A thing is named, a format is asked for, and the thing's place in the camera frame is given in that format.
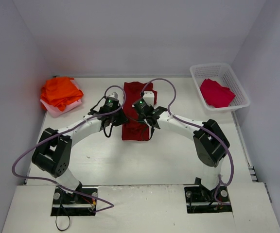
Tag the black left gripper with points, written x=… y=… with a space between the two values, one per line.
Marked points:
x=120 y=117

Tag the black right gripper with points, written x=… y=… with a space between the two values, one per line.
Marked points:
x=136 y=106

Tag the dark red t shirt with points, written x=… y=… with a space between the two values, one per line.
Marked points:
x=135 y=129

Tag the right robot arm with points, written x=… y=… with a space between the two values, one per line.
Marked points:
x=210 y=142

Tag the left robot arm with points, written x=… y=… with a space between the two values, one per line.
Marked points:
x=53 y=156

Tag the pink folded t shirt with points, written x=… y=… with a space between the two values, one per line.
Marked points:
x=55 y=110

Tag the red t shirt in basket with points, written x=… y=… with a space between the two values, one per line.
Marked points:
x=216 y=95

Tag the white plastic basket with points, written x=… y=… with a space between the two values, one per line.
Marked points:
x=225 y=76

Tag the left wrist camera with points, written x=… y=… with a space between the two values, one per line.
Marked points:
x=113 y=95

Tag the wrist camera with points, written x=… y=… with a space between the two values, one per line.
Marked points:
x=148 y=97
x=113 y=95

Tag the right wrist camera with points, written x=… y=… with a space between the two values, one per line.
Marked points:
x=148 y=97

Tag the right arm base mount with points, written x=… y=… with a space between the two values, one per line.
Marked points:
x=200 y=200

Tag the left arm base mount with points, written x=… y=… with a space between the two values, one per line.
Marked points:
x=65 y=205

